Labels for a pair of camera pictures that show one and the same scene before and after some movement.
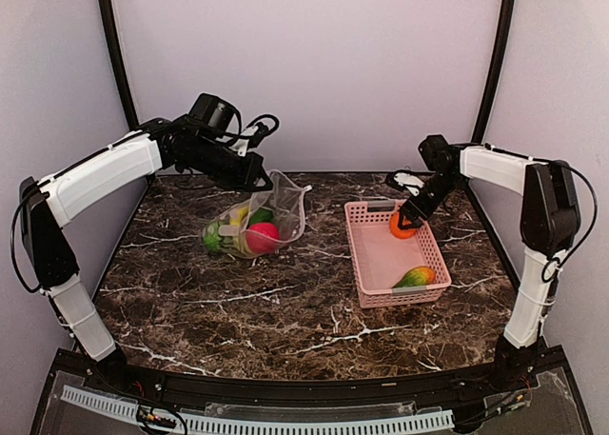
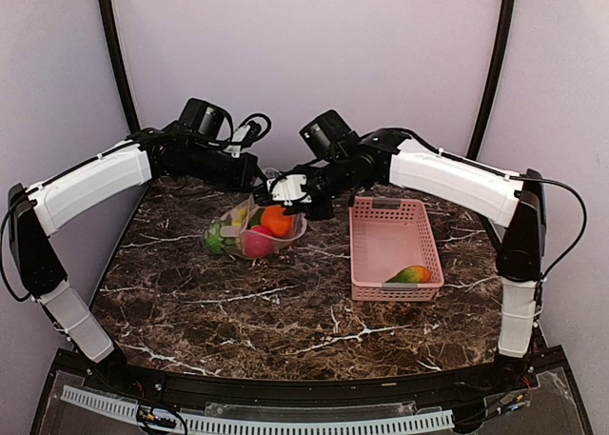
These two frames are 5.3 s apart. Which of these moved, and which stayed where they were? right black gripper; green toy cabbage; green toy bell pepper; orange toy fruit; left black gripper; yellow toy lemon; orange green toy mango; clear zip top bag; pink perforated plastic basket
Moved: orange toy fruit; right black gripper; orange green toy mango
Stayed: clear zip top bag; pink perforated plastic basket; yellow toy lemon; left black gripper; green toy bell pepper; green toy cabbage
